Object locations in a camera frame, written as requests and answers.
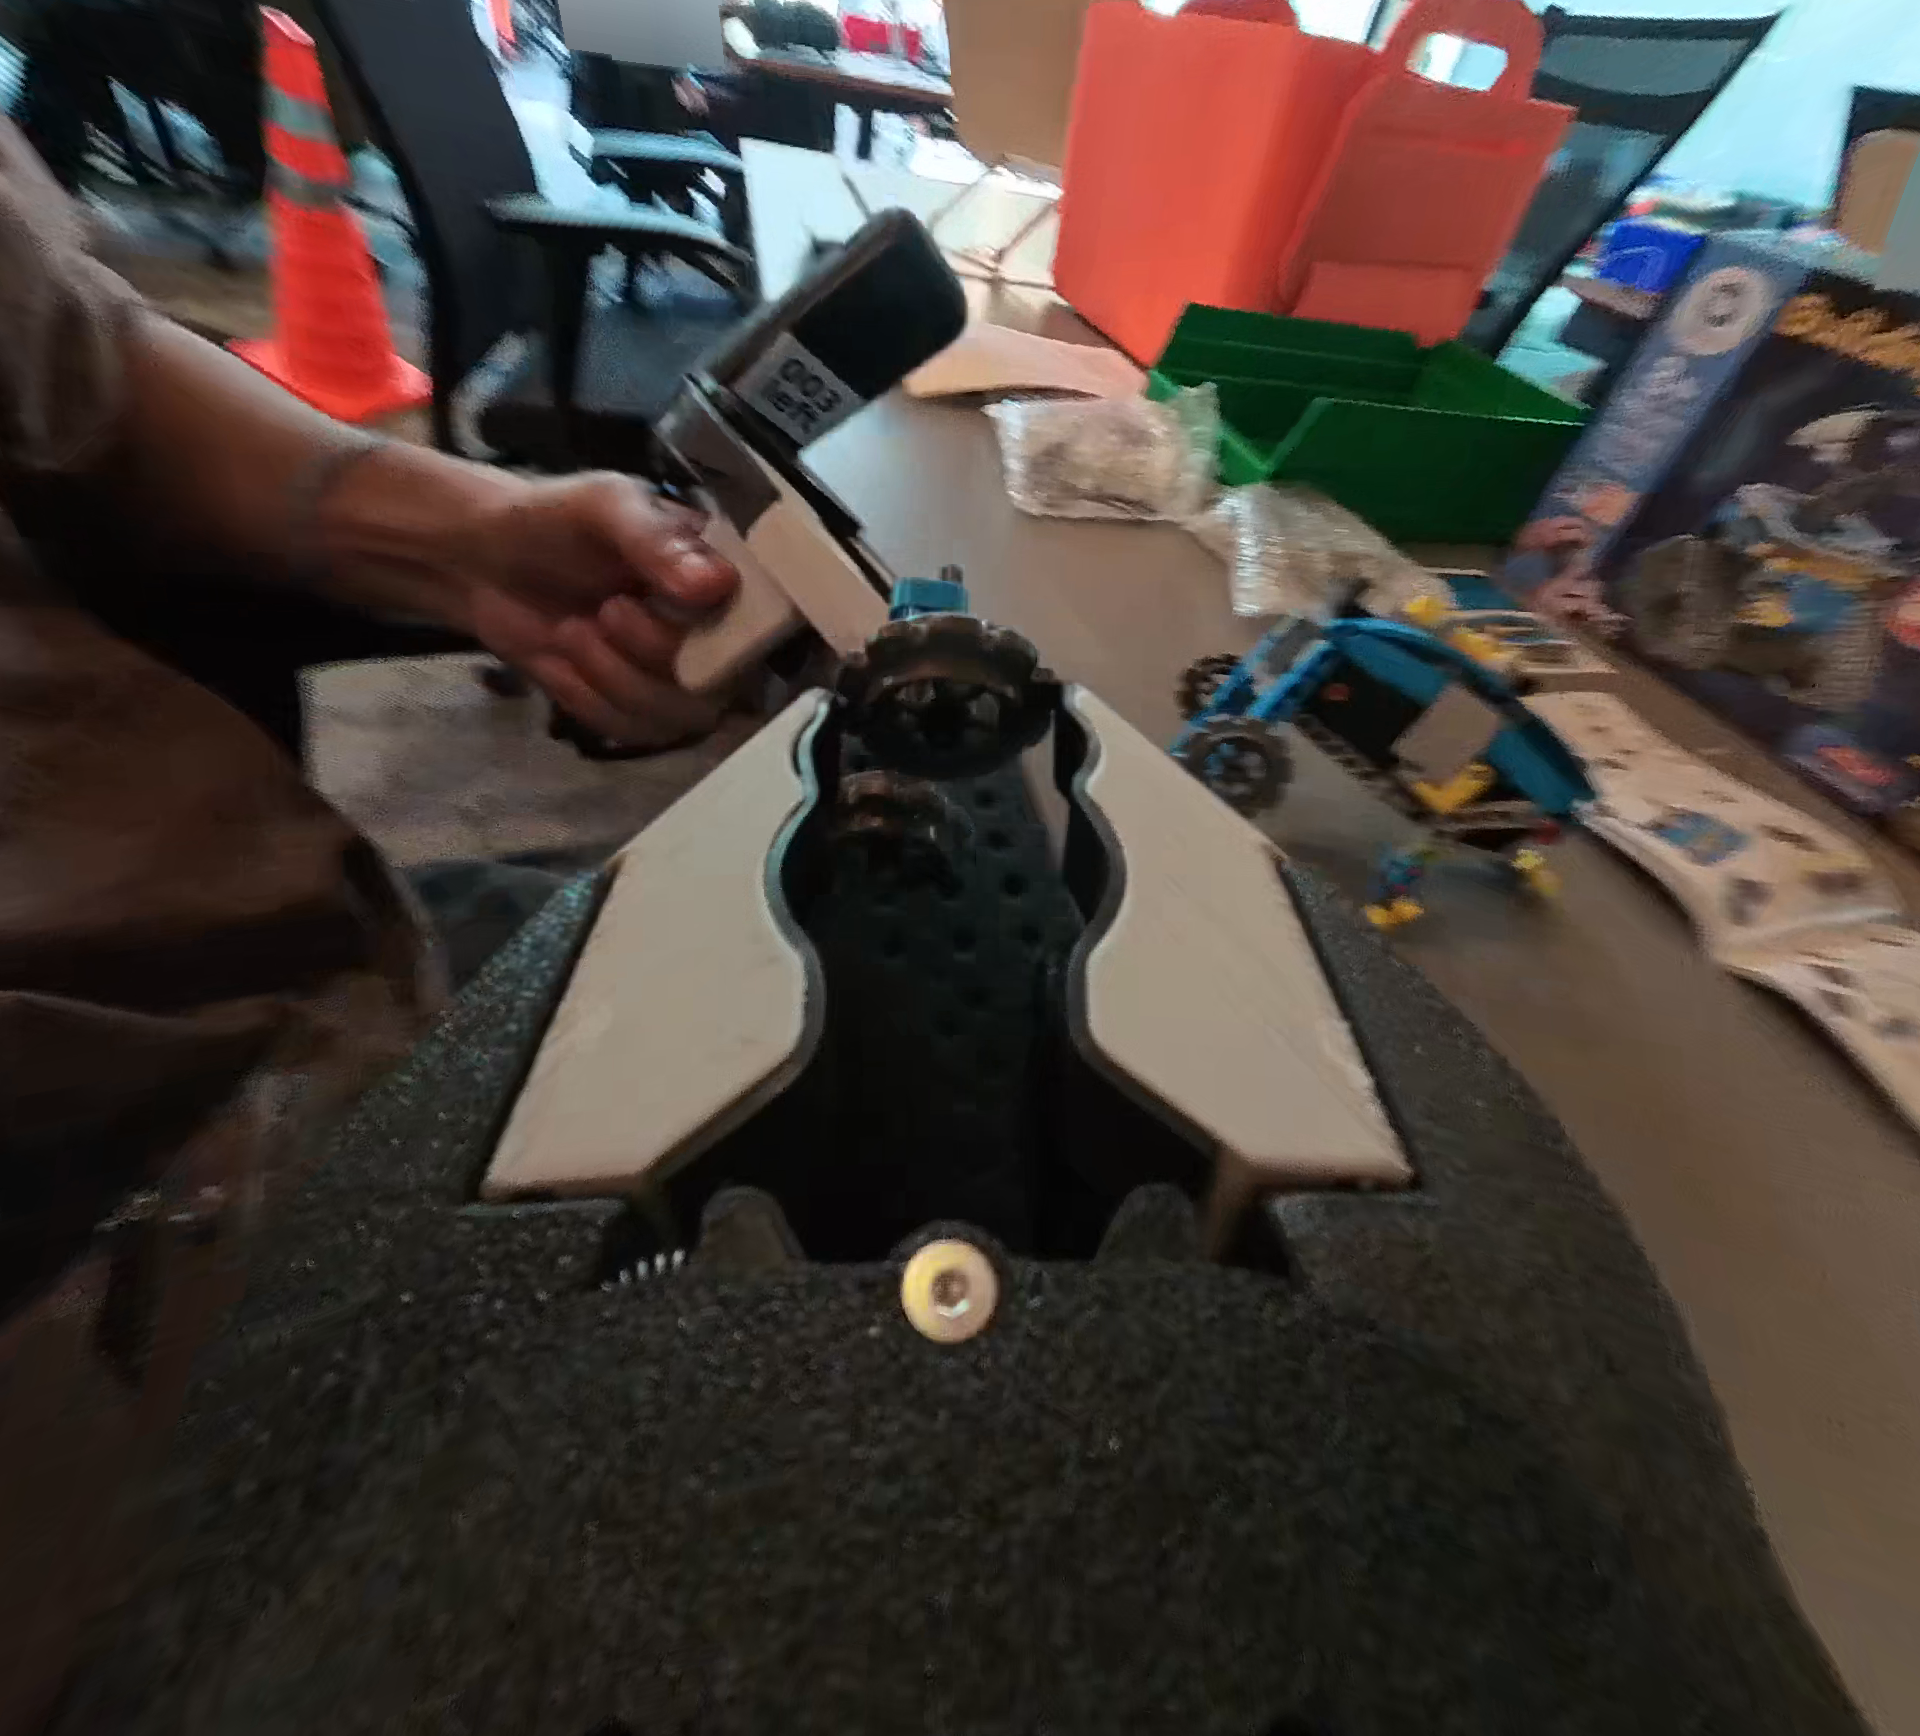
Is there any orange traffic cone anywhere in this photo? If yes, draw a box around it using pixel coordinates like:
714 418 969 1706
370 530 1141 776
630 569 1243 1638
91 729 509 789
225 8 438 426

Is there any clear bubble wrap bag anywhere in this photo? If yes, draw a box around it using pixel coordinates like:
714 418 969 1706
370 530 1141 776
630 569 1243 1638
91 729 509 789
990 392 1224 523

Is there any black armrest office chair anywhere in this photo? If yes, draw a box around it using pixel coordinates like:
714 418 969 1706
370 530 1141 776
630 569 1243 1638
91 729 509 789
307 0 761 477

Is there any person's left forearm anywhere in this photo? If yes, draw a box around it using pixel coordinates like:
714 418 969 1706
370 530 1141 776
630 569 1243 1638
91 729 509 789
0 116 512 658

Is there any small yellow blue brick piece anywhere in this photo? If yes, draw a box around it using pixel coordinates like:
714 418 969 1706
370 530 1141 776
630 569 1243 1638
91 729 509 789
1357 839 1441 931

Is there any blue robot kit box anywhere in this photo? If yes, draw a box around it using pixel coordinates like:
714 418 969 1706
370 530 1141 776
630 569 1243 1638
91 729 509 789
1507 232 1920 853

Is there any white instruction booklet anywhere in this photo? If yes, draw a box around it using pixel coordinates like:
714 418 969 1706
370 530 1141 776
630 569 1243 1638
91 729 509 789
1515 685 1920 1138

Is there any clear plastic bag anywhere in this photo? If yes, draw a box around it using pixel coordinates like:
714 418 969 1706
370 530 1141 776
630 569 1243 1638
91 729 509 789
1218 481 1420 619

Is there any person's left hand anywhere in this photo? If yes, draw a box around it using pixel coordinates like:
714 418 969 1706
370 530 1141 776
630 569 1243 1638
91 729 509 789
464 468 745 751

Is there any dark mesh-back chair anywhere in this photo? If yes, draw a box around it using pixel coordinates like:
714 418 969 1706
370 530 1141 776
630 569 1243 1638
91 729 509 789
1463 1 1788 365

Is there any blue sticker sheet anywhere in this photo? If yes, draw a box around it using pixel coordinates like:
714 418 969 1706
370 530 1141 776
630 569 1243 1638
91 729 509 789
1433 565 1615 695

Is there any cardboard box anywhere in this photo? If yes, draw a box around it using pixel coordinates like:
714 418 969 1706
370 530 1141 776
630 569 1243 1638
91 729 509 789
942 0 1146 170

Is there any blue beam with grey wheels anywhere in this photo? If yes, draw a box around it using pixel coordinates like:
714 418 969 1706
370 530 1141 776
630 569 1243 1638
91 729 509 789
832 571 1060 868

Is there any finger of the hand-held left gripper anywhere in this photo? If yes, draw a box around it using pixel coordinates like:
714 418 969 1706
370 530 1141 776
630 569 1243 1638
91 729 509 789
673 475 897 697

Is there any blue toy robot body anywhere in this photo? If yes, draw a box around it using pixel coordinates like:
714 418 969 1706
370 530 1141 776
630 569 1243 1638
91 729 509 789
1171 595 1601 853

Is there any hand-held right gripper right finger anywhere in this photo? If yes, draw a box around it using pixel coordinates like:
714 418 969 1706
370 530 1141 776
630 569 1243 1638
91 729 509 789
1056 682 1419 1189

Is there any small blue crate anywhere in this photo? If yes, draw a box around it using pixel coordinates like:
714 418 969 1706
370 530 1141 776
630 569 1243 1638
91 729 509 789
1597 211 1713 297

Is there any green plastic bin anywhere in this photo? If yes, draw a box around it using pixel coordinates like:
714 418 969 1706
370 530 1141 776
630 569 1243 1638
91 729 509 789
1146 302 1593 548

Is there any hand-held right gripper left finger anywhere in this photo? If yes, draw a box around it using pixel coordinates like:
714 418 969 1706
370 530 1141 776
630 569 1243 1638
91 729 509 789
480 688 840 1198

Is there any orange tote bag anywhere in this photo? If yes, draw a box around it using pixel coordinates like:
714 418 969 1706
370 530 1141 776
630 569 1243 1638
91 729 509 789
1054 0 1578 367

